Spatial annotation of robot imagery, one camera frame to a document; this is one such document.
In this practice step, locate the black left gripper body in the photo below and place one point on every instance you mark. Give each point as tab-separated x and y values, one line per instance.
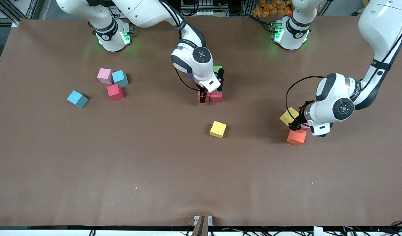
299	119

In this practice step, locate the orange foam cube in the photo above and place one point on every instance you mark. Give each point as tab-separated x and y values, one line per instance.
208	96
296	137

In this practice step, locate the green foam cube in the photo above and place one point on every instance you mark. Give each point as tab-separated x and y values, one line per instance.
217	68

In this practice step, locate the yellow foam cube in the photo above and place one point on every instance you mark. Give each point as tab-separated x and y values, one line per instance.
287	116
218	129

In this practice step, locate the red foam cube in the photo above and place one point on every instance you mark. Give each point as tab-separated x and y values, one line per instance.
115	92
216	96

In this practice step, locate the purple foam cube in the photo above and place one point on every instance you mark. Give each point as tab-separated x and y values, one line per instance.
189	76

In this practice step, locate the blue foam cube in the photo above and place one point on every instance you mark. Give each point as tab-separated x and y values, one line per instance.
77	99
120	78

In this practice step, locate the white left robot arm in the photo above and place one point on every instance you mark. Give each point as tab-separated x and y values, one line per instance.
338	98

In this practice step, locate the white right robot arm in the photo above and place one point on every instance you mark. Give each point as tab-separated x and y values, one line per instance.
187	59

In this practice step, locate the pink foam cube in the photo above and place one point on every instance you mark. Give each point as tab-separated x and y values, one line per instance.
306	126
105	75

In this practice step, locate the white electrical unit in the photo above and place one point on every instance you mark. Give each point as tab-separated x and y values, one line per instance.
205	13

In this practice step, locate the pile of orange objects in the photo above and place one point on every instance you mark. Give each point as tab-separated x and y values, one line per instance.
263	9

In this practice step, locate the white tag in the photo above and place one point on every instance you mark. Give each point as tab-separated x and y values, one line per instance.
318	231

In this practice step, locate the silver metal bracket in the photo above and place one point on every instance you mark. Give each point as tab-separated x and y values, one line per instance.
196	219

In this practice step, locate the aluminium frame rail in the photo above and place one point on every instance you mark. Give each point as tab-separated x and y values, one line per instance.
10	14

